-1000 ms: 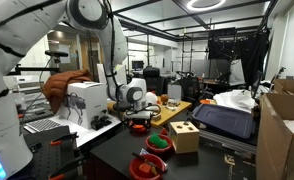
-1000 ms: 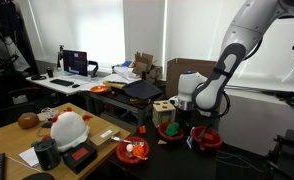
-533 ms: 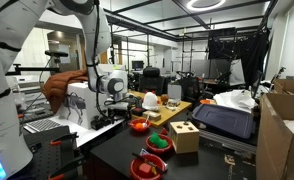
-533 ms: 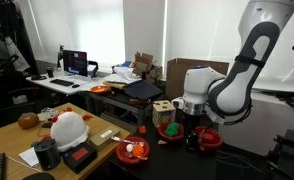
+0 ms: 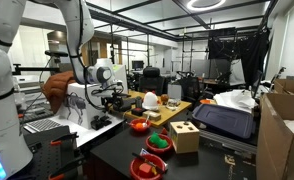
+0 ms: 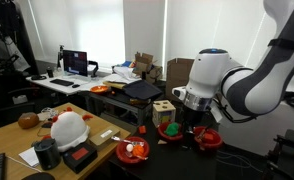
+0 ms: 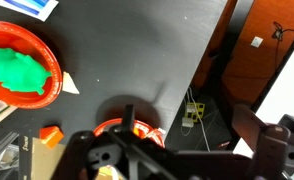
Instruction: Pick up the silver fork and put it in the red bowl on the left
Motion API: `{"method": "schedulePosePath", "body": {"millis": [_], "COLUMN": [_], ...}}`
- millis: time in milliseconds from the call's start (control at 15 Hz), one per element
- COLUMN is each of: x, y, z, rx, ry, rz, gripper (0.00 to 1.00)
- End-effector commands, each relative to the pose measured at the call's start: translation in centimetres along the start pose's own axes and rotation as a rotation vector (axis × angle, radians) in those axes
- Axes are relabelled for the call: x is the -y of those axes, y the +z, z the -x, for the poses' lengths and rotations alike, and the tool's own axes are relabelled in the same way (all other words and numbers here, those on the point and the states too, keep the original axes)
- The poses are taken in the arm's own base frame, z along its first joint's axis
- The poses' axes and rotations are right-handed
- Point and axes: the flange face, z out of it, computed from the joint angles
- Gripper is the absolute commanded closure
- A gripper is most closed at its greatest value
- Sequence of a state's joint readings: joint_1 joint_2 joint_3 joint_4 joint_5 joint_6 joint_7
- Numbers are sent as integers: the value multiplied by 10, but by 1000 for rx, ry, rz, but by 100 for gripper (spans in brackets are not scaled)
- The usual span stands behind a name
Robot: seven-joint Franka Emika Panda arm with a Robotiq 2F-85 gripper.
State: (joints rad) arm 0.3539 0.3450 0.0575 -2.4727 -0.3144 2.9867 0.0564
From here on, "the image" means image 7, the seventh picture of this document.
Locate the pale wooden triangle block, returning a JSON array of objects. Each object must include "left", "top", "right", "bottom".
[{"left": 61, "top": 71, "right": 81, "bottom": 96}]

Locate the red plastic bowl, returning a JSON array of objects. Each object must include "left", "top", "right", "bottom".
[
  {"left": 0, "top": 20, "right": 64, "bottom": 110},
  {"left": 92, "top": 117, "right": 167, "bottom": 149}
]

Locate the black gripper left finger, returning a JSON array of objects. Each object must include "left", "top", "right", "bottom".
[{"left": 50, "top": 104, "right": 178, "bottom": 180}]

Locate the yellow power strip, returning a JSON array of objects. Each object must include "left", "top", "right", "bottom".
[{"left": 181, "top": 101, "right": 206, "bottom": 128}]

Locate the blue white card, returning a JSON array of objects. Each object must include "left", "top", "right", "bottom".
[{"left": 0, "top": 0, "right": 60, "bottom": 23}]

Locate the black box with label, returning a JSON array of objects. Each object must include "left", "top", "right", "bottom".
[{"left": 0, "top": 131, "right": 20, "bottom": 180}]

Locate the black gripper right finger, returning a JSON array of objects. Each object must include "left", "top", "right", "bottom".
[{"left": 231, "top": 103, "right": 294, "bottom": 180}]

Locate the orange wedge block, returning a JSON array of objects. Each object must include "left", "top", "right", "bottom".
[{"left": 39, "top": 125, "right": 65, "bottom": 149}]

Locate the green plastic toy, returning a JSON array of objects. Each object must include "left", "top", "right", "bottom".
[{"left": 0, "top": 46, "right": 53, "bottom": 96}]

